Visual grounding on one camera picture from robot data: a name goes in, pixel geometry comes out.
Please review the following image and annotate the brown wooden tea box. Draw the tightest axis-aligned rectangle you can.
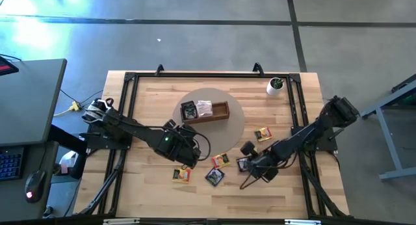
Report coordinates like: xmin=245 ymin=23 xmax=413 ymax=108
xmin=179 ymin=100 xmax=231 ymax=125

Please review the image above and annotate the black keyboard blue backlight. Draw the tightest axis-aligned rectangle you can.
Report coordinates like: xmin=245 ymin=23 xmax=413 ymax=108
xmin=0 ymin=146 xmax=25 ymax=182

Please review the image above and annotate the blue grey table frame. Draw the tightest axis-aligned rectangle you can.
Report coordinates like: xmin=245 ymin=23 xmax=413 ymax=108
xmin=359 ymin=73 xmax=416 ymax=181

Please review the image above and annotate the round grey placemat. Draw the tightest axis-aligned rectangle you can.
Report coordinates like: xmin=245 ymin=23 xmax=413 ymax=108
xmin=172 ymin=87 xmax=246 ymax=159

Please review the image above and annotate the yellow power plug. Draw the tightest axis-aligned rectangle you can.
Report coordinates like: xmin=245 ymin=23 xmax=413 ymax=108
xmin=53 ymin=100 xmax=83 ymax=118

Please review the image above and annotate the silver metal bracket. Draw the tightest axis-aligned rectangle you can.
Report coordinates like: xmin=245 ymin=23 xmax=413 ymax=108
xmin=284 ymin=218 xmax=322 ymax=225
xmin=103 ymin=218 xmax=141 ymax=225

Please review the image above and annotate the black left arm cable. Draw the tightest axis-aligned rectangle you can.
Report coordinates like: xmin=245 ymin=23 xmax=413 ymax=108
xmin=181 ymin=130 xmax=212 ymax=162

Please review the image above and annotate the black device red screen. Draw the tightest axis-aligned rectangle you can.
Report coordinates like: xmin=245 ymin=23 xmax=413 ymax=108
xmin=0 ymin=55 xmax=20 ymax=77

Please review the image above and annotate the Ahmad mango magic tea bag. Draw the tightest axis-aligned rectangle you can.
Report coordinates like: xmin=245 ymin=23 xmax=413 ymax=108
xmin=211 ymin=153 xmax=231 ymax=170
xmin=253 ymin=127 xmax=273 ymax=142
xmin=172 ymin=168 xmax=192 ymax=184

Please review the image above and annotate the white pot with green plant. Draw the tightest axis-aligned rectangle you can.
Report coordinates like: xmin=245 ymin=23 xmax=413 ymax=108
xmin=266 ymin=76 xmax=285 ymax=97

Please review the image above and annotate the black computer mouse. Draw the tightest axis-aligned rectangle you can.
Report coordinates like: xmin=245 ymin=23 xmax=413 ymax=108
xmin=24 ymin=169 xmax=47 ymax=204

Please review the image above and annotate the grey desk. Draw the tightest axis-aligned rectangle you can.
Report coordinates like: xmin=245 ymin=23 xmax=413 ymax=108
xmin=0 ymin=58 xmax=68 ymax=147

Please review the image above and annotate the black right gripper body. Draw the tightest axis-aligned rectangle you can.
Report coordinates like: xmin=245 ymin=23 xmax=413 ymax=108
xmin=240 ymin=140 xmax=280 ymax=183

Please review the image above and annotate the black aluminium table frame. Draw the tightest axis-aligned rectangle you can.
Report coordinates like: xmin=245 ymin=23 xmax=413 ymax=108
xmin=77 ymin=62 xmax=348 ymax=218

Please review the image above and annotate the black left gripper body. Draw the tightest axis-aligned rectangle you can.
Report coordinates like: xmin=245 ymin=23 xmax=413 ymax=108
xmin=174 ymin=139 xmax=202 ymax=170

